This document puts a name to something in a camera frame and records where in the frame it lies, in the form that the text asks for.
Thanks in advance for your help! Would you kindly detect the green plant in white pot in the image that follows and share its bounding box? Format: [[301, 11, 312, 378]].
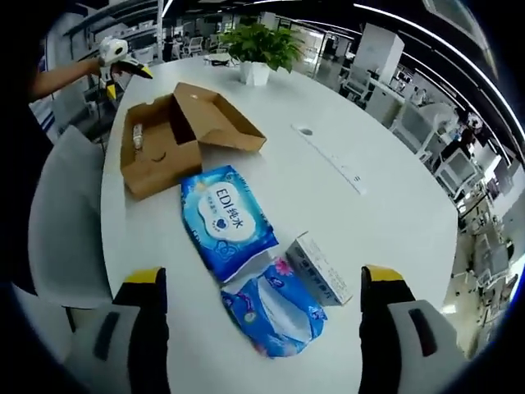
[[219, 22, 307, 86]]

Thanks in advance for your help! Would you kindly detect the blue wet wipes pack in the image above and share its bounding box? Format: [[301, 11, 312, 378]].
[[179, 164, 280, 284]]

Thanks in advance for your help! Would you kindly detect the grey chair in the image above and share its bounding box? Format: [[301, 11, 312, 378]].
[[28, 125, 124, 309]]

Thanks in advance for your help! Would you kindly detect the small white carton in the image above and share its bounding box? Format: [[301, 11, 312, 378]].
[[285, 231, 354, 307]]

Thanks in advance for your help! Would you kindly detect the black cable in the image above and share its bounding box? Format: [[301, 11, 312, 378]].
[[204, 55, 239, 67]]

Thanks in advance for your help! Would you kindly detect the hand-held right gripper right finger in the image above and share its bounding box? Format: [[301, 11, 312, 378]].
[[358, 264, 467, 394]]

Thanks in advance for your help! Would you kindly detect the small white bottle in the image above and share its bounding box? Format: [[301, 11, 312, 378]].
[[130, 122, 148, 152]]

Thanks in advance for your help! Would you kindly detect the blue floral tissue pack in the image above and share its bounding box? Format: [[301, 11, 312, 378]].
[[220, 257, 329, 359]]

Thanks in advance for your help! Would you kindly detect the brown cardboard shoe box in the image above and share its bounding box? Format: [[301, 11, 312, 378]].
[[119, 81, 268, 201]]

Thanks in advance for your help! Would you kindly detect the white table cable cover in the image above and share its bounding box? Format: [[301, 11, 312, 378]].
[[290, 122, 368, 196]]

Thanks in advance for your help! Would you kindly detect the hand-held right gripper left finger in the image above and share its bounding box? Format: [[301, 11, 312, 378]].
[[67, 267, 170, 394]]

